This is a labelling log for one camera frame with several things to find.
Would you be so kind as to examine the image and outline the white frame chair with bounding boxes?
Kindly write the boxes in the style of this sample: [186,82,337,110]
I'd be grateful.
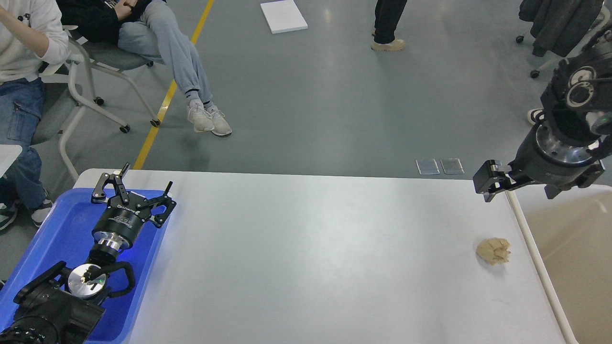
[31,53,131,181]

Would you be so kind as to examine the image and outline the right clear floor plate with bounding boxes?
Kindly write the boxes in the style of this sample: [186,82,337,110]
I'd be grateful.
[440,158,465,175]

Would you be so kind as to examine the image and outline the person in light jeans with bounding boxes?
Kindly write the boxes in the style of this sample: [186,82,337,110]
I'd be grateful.
[57,0,232,137]

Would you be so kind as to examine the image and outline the beige plastic bin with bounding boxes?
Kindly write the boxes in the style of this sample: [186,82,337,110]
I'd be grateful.
[515,185,612,344]

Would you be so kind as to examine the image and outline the chair with dark jacket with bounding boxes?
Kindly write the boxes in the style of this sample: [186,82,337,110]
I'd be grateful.
[519,0,611,78]

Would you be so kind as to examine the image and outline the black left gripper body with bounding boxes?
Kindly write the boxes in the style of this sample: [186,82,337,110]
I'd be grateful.
[92,192,153,250]

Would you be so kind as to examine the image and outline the grey chair with castors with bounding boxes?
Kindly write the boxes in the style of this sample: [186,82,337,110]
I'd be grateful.
[63,25,161,133]

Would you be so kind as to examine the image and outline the left clear floor plate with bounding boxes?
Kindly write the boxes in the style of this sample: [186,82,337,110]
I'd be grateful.
[415,159,440,175]

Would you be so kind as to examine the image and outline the person in black trousers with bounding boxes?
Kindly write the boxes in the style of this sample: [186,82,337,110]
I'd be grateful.
[371,0,407,52]

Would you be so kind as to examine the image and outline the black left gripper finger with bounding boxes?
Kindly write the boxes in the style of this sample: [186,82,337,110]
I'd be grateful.
[90,163,131,206]
[136,181,176,228]

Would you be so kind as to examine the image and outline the person in white sweater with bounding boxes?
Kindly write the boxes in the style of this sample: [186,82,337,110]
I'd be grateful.
[0,0,68,229]

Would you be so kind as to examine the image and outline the crumpled brown paper ball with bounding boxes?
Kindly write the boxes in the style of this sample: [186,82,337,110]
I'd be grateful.
[476,237,511,266]

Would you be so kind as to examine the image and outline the clear floor plate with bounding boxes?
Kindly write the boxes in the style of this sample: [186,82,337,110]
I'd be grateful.
[415,159,440,175]
[440,158,465,175]

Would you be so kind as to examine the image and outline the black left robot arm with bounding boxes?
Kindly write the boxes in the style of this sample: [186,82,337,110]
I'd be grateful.
[1,166,176,344]

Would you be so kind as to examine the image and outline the blue plastic tray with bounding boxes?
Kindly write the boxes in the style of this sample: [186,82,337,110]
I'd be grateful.
[0,188,165,344]

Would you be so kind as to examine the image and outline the white side table corner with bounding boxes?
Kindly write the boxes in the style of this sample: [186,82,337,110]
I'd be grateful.
[0,144,22,177]

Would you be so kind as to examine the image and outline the white board on floor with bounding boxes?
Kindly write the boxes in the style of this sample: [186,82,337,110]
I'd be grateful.
[260,0,308,33]

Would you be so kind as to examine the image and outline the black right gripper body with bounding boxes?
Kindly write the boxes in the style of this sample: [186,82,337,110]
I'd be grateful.
[509,123,604,187]

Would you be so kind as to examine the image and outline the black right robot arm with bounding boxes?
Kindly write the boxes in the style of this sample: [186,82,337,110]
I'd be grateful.
[473,24,612,202]

